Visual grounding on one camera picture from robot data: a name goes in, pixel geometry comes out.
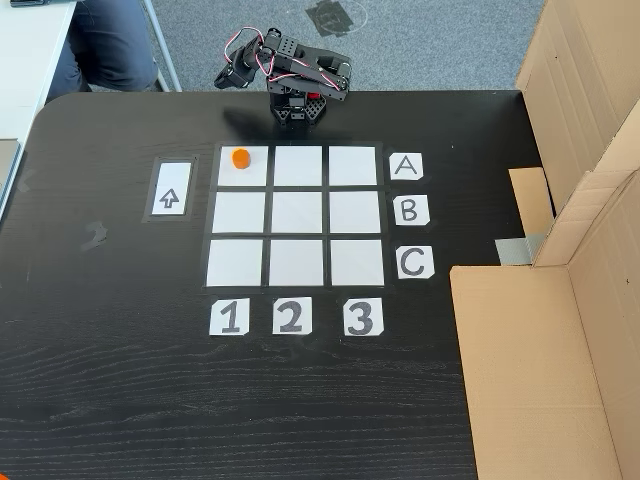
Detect white nine-square grid sheet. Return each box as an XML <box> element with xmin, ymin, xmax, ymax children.
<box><xmin>199</xmin><ymin>141</ymin><xmax>389</xmax><ymax>291</ymax></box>

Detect white metal desk leg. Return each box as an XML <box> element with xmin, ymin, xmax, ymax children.
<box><xmin>141</xmin><ymin>0</ymin><xmax>183</xmax><ymax>93</ymax></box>

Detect black floor tape patch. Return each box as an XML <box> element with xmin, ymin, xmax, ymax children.
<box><xmin>305</xmin><ymin>0</ymin><xmax>358</xmax><ymax>39</ymax></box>

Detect person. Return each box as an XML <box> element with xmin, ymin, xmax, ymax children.
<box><xmin>46</xmin><ymin>0</ymin><xmax>159</xmax><ymax>94</ymax></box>

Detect white arrow paper sheet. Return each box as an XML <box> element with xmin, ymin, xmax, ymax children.
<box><xmin>148</xmin><ymin>159</ymin><xmax>192</xmax><ymax>218</ymax></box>

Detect paper sheet letter A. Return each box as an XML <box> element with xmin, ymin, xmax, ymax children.
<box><xmin>389</xmin><ymin>153</ymin><xmax>425</xmax><ymax>182</ymax></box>

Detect white desk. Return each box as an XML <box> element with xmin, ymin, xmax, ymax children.
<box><xmin>0</xmin><ymin>0</ymin><xmax>78</xmax><ymax>140</ymax></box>

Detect paper sheet letter B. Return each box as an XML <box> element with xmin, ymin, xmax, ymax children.
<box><xmin>393</xmin><ymin>194</ymin><xmax>432</xmax><ymax>227</ymax></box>

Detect paper sheet number 1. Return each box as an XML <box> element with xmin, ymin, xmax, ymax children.
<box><xmin>208</xmin><ymin>298</ymin><xmax>251</xmax><ymax>337</ymax></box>

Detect paper sheet number 2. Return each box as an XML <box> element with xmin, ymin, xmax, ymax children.
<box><xmin>271</xmin><ymin>296</ymin><xmax>314</xmax><ymax>336</ymax></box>

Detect grey flat board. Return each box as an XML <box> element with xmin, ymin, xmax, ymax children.
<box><xmin>0</xmin><ymin>137</ymin><xmax>24</xmax><ymax>214</ymax></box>

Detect paper sheet letter C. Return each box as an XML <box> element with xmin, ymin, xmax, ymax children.
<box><xmin>395</xmin><ymin>245</ymin><xmax>436</xmax><ymax>281</ymax></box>

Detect paper sheet number 3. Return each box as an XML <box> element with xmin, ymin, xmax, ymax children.
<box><xmin>342</xmin><ymin>297</ymin><xmax>386</xmax><ymax>337</ymax></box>

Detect brown cardboard panel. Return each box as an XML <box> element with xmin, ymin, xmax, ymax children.
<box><xmin>449</xmin><ymin>169</ymin><xmax>640</xmax><ymax>480</ymax></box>
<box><xmin>508</xmin><ymin>0</ymin><xmax>640</xmax><ymax>269</ymax></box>

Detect red white servo wire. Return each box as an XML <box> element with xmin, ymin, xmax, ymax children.
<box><xmin>222</xmin><ymin>26</ymin><xmax>274</xmax><ymax>77</ymax></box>

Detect grey duct tape strip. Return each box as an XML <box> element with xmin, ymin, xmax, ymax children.
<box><xmin>494</xmin><ymin>233</ymin><xmax>547</xmax><ymax>267</ymax></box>

